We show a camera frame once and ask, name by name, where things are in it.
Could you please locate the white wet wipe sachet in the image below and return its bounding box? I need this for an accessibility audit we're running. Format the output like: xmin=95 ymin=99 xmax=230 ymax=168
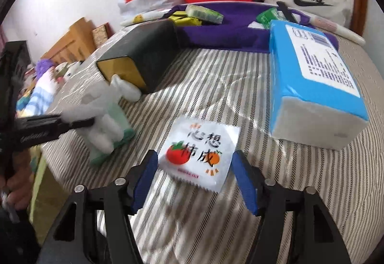
xmin=159 ymin=116 xmax=241 ymax=193

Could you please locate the yellow zip pouch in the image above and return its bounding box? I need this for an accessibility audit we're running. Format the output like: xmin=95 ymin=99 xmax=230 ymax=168
xmin=167 ymin=11 xmax=202 ymax=27

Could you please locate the green tissue pack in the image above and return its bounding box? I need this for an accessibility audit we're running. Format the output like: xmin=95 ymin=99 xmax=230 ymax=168
xmin=186 ymin=4 xmax=224 ymax=25

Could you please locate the green snack packet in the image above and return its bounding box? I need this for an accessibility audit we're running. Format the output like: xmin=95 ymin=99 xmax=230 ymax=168
xmin=256 ymin=8 xmax=286 ymax=30

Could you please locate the black watch strap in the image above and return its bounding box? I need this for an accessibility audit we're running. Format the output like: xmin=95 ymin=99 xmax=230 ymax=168
xmin=275 ymin=0 xmax=300 ymax=25

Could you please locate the white foam block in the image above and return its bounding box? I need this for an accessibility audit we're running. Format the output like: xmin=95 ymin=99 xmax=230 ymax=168
xmin=248 ymin=21 xmax=265 ymax=30

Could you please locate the person's left hand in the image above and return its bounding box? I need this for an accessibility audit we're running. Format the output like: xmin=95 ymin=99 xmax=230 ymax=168
xmin=1 ymin=149 xmax=33 ymax=210

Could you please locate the mint green cloth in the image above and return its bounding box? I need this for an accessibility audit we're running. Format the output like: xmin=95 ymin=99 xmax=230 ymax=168
xmin=86 ymin=103 xmax=135 ymax=166

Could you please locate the dotted white plush toy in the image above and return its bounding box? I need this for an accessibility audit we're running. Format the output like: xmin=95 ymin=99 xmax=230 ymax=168
xmin=54 ymin=61 xmax=82 ymax=84

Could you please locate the green bed sheet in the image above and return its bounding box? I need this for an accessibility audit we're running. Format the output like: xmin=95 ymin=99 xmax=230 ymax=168
xmin=29 ymin=146 xmax=68 ymax=245

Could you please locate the purple plush toy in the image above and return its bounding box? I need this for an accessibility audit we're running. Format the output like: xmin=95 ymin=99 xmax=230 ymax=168
xmin=35 ymin=59 xmax=55 ymax=80

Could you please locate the wooden headboard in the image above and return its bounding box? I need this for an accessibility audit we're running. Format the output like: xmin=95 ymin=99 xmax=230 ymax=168
xmin=40 ymin=18 xmax=96 ymax=64

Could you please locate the patterned book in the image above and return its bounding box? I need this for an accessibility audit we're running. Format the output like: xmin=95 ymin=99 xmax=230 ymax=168
xmin=92 ymin=23 xmax=113 ymax=49

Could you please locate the dark green tin box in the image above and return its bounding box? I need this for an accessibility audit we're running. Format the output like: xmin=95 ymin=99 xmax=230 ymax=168
xmin=96 ymin=19 xmax=180 ymax=93

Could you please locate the blue tissue pack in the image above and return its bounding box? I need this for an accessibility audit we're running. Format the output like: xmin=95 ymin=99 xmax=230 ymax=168
xmin=270 ymin=20 xmax=369 ymax=150

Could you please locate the purple towel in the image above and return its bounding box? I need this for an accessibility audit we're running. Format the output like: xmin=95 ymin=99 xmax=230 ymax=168
xmin=166 ymin=0 xmax=340 ymax=55

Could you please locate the rolled floral paper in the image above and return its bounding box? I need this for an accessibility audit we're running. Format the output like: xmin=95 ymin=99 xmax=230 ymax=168
xmin=120 ymin=9 xmax=366 ymax=46

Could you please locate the brown wooden door frame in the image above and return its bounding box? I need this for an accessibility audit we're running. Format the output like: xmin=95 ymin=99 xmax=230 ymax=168
xmin=349 ymin=0 xmax=368 ymax=36

